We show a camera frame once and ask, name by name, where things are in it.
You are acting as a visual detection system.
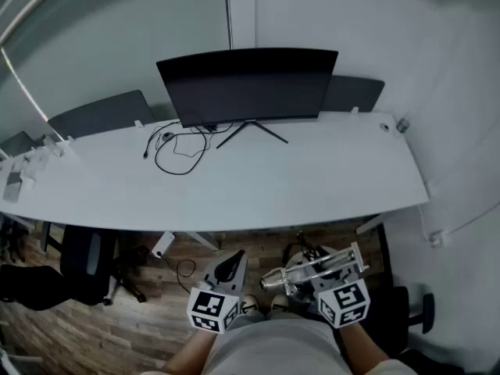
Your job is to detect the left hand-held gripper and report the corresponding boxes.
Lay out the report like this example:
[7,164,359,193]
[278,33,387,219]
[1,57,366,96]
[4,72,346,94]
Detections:
[186,250,248,334]

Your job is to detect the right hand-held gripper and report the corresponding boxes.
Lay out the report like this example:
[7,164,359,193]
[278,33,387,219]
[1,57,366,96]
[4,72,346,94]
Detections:
[310,264,371,330]

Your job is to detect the person's right forearm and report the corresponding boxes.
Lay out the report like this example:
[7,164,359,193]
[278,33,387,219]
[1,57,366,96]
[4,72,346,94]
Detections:
[337,322,391,370]

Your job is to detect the person's left forearm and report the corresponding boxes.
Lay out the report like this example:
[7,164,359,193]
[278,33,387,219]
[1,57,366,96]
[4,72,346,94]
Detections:
[163,328,218,375]

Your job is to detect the white desk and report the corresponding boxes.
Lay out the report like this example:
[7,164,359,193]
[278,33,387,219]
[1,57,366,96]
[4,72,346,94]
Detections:
[0,110,430,252]

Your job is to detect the person's left shoe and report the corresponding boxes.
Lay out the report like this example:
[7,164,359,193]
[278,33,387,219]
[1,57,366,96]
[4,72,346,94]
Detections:
[241,294,259,315]

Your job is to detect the person's shoe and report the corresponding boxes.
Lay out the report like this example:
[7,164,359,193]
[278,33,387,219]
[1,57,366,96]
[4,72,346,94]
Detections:
[241,294,259,315]
[270,293,290,312]

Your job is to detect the person's grey trousers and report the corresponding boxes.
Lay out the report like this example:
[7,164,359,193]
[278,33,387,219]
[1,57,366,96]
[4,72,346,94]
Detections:
[230,309,313,330]

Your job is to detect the person's right shoe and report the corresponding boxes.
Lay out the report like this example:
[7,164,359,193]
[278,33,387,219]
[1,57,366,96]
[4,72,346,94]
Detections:
[270,293,290,312]

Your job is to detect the white power strip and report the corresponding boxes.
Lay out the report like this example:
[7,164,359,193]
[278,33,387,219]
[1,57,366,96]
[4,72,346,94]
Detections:
[151,230,176,259]

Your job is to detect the person's white shirt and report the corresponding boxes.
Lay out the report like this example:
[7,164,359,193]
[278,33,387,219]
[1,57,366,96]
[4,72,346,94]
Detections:
[140,318,419,375]

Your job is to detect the black curved monitor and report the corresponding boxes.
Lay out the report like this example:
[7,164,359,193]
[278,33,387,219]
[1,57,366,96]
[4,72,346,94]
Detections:
[155,47,339,150]

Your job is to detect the black floor cable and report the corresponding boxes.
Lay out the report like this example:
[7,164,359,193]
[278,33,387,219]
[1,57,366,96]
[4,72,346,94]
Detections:
[158,252,196,288]

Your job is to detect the white wall socket box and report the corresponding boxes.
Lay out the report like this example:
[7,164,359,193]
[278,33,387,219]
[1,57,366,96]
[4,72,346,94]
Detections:
[429,230,452,248]

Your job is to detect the black looped cable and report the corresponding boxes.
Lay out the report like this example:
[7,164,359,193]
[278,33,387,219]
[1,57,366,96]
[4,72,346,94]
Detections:
[154,125,220,176]

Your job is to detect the white wall cable raceway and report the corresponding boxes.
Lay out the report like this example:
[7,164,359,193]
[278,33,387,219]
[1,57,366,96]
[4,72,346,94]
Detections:
[445,193,500,236]

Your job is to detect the black cable with plug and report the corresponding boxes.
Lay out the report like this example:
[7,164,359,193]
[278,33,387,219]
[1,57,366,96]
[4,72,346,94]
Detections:
[142,125,173,160]

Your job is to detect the clear plastic bracket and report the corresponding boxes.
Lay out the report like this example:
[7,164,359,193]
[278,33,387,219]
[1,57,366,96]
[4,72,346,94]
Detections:
[42,134,75,158]

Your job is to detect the white equipment frame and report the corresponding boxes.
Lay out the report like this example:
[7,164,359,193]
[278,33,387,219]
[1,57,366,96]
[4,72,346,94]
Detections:
[0,345,44,375]

